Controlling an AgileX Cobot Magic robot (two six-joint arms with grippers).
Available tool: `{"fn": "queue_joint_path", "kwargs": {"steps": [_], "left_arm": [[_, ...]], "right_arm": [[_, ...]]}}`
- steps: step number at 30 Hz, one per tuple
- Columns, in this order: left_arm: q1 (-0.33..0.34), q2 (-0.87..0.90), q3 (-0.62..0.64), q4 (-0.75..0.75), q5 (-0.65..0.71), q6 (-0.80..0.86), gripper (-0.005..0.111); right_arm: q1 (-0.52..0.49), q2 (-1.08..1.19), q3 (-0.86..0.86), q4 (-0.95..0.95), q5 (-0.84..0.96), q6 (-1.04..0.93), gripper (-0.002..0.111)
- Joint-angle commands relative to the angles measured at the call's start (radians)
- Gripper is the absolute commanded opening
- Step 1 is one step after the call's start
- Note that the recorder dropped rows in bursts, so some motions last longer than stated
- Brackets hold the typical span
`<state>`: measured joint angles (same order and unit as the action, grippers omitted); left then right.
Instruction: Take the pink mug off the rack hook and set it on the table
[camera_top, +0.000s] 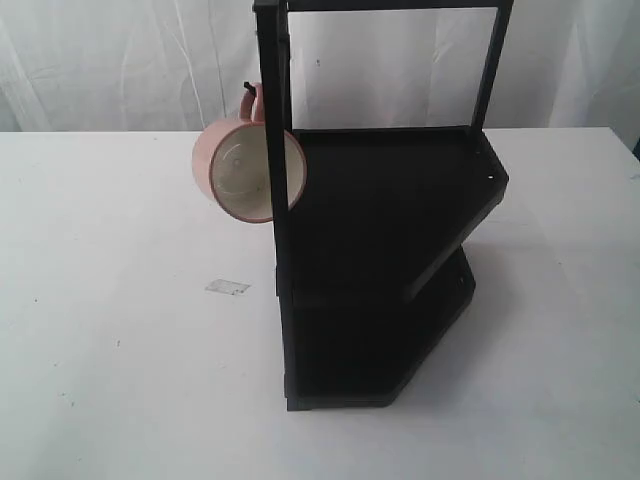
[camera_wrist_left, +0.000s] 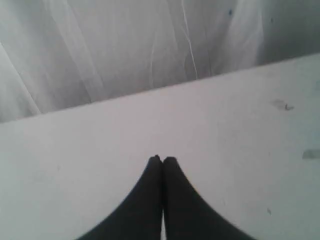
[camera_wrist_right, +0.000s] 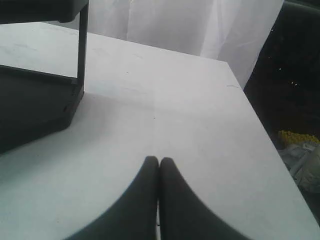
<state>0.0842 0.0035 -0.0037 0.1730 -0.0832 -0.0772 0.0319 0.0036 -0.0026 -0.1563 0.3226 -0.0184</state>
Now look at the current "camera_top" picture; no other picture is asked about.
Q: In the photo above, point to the white backdrop curtain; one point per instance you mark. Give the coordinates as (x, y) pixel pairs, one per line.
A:
(180, 65)

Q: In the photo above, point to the black hook on rack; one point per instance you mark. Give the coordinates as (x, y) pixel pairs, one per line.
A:
(250, 88)

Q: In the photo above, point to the black two-tier shelf rack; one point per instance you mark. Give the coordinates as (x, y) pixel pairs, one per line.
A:
(369, 227)

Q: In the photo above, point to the pink ceramic mug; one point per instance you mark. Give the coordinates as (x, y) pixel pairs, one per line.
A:
(230, 162)

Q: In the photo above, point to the clear tape patch on table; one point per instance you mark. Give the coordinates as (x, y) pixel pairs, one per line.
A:
(227, 287)

